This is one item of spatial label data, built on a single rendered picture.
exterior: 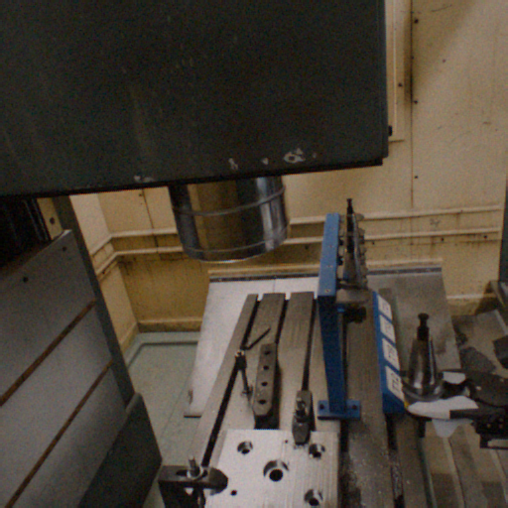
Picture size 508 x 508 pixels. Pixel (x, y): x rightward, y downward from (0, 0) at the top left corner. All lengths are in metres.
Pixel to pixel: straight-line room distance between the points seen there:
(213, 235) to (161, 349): 1.52
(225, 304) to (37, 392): 0.98
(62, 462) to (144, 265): 1.06
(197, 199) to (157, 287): 1.47
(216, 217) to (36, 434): 0.60
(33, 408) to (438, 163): 1.34
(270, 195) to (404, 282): 1.26
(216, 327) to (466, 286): 0.94
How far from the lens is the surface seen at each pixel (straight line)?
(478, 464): 1.29
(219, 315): 1.80
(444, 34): 1.61
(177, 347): 2.05
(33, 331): 0.96
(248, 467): 0.98
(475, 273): 1.87
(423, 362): 0.73
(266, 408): 1.11
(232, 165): 0.49
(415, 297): 1.76
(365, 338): 1.39
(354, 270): 1.00
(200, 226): 0.58
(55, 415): 1.04
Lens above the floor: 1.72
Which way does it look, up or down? 24 degrees down
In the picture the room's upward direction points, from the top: 9 degrees counter-clockwise
